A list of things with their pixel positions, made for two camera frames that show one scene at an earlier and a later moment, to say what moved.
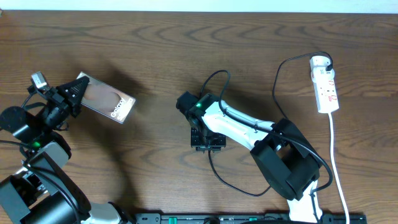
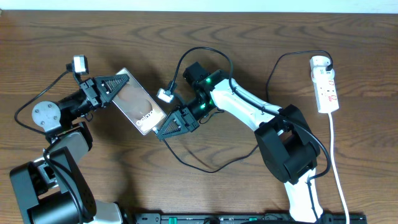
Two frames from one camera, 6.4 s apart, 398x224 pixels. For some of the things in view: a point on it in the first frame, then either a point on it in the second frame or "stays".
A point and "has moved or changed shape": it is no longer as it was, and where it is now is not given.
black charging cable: [266, 191] to [267, 96]
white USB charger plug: [323, 60] stays
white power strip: [325, 91] stays
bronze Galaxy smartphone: [106, 100] has moved or changed shape
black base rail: [246, 218] stays
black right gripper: [219, 143] to [183, 121]
